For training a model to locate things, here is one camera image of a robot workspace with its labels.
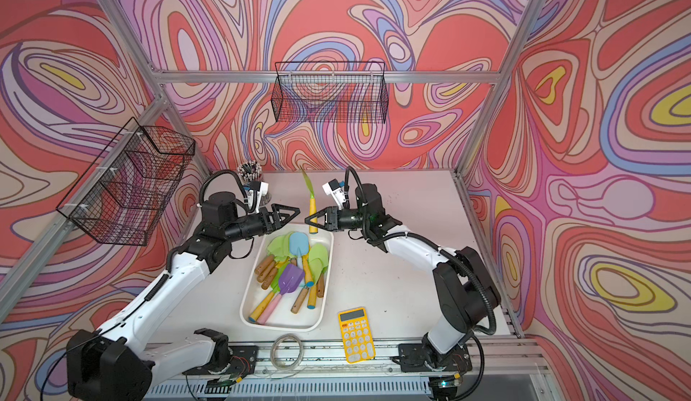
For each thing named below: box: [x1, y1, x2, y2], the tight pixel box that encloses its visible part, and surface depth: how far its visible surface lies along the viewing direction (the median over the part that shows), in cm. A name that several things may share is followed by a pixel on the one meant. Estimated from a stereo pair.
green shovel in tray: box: [248, 262, 289, 324], surface depth 86 cm
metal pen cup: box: [237, 160, 263, 183], surface depth 98 cm
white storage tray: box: [240, 223, 334, 332], surface depth 86 cm
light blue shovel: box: [289, 231, 315, 288], surface depth 95 cm
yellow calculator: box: [338, 306, 377, 365], surface depth 78 cm
